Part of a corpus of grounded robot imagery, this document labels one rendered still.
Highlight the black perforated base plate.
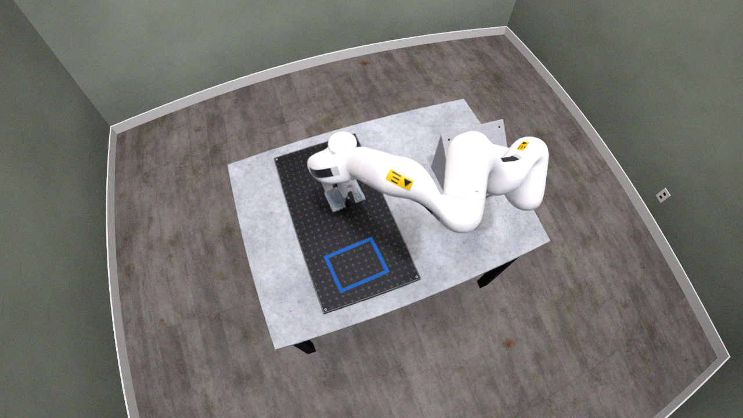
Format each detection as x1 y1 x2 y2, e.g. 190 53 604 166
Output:
274 141 421 314

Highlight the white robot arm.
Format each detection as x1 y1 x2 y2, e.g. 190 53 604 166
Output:
308 131 549 234

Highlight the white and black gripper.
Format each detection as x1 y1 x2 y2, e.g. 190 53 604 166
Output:
336 180 356 207

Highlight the blue rectangular tape outline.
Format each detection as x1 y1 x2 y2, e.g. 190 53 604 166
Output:
324 237 389 293

